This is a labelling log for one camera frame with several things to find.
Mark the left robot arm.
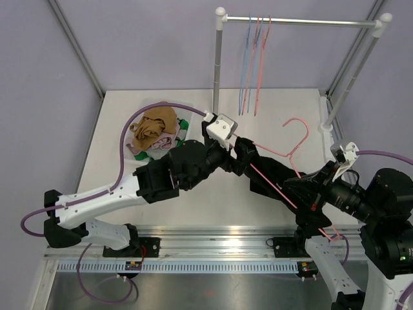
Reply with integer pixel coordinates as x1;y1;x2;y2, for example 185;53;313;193
44;114;242;258

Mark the black tank top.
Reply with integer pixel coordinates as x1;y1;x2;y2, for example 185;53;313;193
233;137;332;231

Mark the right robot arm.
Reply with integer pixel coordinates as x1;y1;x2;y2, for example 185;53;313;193
269;161;412;309

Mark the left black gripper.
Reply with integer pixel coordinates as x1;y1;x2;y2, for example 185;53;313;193
184;122;254;191

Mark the white metal clothes rack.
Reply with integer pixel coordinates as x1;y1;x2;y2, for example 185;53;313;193
208;7;393;162

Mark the white plastic basket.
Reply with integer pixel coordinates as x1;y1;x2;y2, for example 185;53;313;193
123;107;195;165

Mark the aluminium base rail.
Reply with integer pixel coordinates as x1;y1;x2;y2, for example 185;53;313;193
43;225;367;261

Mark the pink hanger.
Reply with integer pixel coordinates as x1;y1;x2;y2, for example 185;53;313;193
254;14;272;114
239;16;262;116
252;118;341;242

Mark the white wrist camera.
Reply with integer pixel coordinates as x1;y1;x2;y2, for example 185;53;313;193
203;111;238;151
330;140;359;181

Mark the green tank top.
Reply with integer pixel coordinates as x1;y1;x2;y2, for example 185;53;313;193
133;118;189;161

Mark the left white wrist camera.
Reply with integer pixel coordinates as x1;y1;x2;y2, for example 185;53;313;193
203;111;238;151

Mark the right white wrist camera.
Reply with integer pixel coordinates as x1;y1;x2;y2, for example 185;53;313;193
330;140;359;181

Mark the pink mauve tank top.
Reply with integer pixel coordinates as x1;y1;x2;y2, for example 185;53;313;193
125;125;180;154

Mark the mustard brown tank top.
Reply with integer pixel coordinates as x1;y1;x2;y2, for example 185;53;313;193
129;107;177;150

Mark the white slotted cable duct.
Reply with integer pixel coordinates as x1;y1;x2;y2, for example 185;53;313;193
57;260;298;274

